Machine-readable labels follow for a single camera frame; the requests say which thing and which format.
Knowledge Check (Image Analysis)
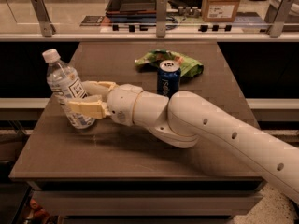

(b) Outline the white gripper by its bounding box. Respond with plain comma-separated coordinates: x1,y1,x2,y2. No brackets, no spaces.
66,81,143,126

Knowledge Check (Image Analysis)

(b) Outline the clear plastic water bottle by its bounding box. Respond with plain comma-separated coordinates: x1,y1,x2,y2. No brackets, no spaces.
42,49,95,129

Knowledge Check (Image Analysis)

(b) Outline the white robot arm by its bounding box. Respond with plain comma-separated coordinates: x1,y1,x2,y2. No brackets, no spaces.
66,81,299,203

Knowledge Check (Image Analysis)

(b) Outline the blue Pepsi can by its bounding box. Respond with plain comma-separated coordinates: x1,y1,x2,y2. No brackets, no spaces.
157,60,181,98

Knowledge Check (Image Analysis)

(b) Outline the dark open tray box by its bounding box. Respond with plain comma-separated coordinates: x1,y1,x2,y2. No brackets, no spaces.
106,0,157,17

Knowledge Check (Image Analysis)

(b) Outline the green crumpled snack bag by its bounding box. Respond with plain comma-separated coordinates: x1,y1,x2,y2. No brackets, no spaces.
135,49,204,77

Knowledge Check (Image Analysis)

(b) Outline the orange object under table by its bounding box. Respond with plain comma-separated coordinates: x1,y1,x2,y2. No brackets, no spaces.
22,199,58,224

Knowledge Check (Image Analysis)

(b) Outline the cardboard box with label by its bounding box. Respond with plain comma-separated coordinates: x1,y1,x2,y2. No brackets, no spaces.
201,0,240,22

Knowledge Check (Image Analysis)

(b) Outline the left metal glass bracket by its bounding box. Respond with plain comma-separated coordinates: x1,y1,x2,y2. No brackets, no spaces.
30,0,56,37

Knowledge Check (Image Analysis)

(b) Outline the metal glass bracket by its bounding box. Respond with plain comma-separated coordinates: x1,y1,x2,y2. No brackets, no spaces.
156,0,167,38
268,0,295,38
30,0,56,37

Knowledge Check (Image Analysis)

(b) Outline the middle metal glass bracket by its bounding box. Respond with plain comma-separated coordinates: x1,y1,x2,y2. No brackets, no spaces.
156,0,167,38

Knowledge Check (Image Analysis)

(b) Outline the right metal glass bracket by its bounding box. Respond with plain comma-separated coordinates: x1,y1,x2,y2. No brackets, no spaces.
268,0,295,38

